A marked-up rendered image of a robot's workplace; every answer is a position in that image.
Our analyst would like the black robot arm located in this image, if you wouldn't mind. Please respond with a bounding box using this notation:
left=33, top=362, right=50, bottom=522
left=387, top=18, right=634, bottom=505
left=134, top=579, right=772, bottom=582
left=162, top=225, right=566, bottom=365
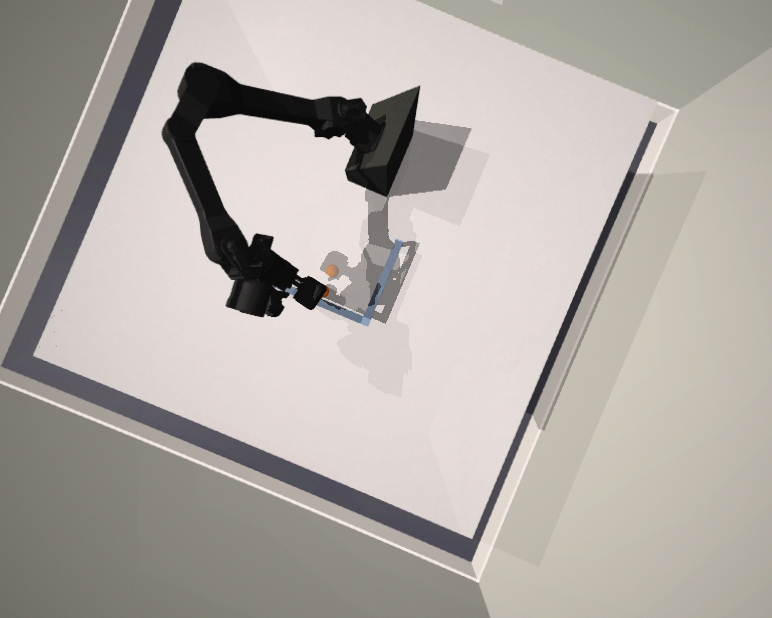
left=161, top=63, right=385, bottom=318

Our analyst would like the blue-grey l-shaped wall trim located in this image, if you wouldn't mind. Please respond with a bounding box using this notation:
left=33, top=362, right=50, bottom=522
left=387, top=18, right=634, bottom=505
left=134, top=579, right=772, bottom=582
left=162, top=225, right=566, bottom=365
left=285, top=238, right=404, bottom=327

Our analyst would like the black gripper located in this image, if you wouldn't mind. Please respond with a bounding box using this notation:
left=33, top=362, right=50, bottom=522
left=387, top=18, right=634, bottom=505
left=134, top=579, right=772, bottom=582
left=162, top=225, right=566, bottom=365
left=266, top=256, right=327, bottom=310

